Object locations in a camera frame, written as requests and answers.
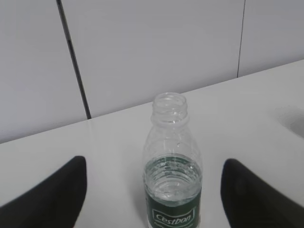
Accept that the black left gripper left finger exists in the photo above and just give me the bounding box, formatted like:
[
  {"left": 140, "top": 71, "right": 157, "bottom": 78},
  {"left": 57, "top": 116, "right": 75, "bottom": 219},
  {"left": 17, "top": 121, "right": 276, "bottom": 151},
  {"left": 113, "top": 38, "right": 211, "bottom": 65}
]
[{"left": 0, "top": 156, "right": 86, "bottom": 228}]

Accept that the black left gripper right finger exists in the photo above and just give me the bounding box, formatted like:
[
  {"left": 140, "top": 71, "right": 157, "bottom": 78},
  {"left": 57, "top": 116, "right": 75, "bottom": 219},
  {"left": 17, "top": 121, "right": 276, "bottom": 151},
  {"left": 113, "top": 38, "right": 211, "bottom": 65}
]
[{"left": 221, "top": 159, "right": 304, "bottom": 228}]

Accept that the clear green-label water bottle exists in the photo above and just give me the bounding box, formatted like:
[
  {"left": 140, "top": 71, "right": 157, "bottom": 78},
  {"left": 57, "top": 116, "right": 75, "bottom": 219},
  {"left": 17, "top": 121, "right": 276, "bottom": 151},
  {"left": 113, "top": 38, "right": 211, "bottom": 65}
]
[{"left": 142, "top": 93, "right": 203, "bottom": 228}]

